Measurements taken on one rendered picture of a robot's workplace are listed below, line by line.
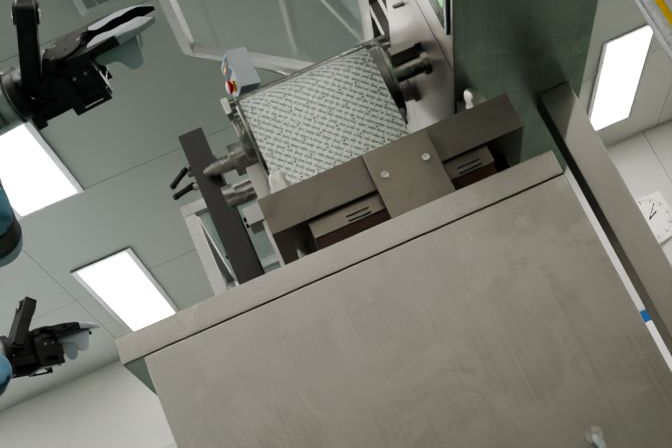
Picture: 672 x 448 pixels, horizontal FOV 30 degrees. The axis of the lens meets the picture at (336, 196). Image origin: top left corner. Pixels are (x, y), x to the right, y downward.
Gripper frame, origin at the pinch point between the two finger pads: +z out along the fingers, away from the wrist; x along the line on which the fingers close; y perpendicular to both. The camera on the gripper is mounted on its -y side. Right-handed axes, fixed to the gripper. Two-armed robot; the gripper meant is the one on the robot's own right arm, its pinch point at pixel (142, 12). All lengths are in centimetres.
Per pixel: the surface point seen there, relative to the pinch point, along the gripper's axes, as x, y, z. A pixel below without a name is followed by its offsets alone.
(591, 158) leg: -27, 69, 49
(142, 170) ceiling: -349, 182, -98
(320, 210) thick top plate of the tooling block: -0.9, 38.8, 7.0
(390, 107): -30, 44, 22
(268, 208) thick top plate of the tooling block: -2.9, 35.8, 0.3
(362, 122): -29, 44, 17
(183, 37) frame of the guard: -141, 58, -19
